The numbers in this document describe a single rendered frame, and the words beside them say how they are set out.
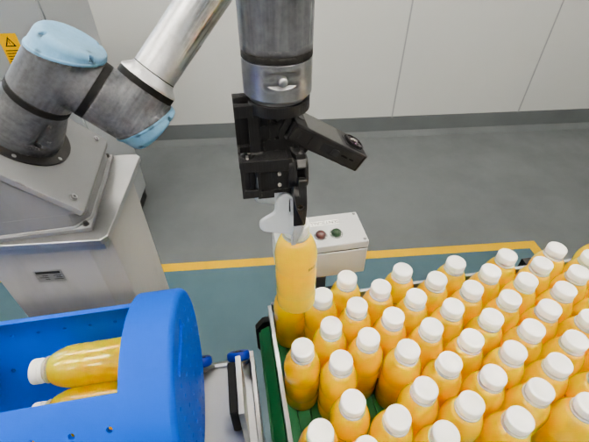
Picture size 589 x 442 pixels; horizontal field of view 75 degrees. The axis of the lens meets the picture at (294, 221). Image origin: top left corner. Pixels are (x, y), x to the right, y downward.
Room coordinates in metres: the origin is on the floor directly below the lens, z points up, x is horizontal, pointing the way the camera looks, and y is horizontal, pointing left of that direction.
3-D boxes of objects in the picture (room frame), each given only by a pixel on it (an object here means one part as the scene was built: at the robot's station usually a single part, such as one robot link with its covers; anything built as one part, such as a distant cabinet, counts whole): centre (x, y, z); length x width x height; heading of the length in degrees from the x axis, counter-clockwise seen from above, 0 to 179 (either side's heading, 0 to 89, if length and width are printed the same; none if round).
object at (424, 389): (0.28, -0.21, 1.07); 0.04 x 0.04 x 0.02
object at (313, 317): (0.46, -0.05, 0.98); 0.07 x 0.07 x 0.17
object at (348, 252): (0.62, -0.05, 1.05); 0.20 x 0.10 x 0.10; 100
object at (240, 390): (0.30, 0.10, 0.99); 0.10 x 0.02 x 0.12; 10
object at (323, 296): (0.46, -0.05, 1.07); 0.04 x 0.04 x 0.02
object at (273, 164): (0.41, 0.03, 1.44); 0.09 x 0.08 x 0.12; 100
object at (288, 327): (0.48, 0.01, 0.98); 0.07 x 0.07 x 0.17
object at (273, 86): (0.41, 0.02, 1.52); 0.08 x 0.08 x 0.05
